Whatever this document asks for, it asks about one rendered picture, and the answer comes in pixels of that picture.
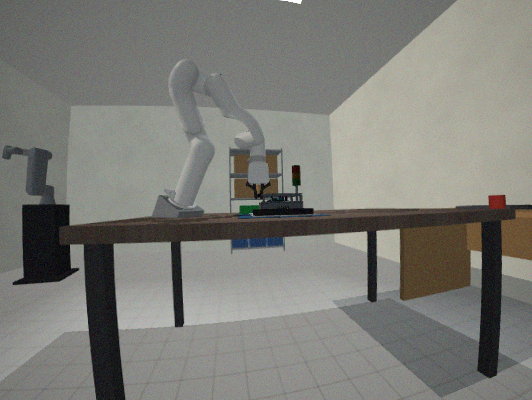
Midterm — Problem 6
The green bin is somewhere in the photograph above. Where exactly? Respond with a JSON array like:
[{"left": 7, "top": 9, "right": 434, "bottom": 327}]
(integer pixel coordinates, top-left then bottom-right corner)
[{"left": 239, "top": 205, "right": 259, "bottom": 214}]

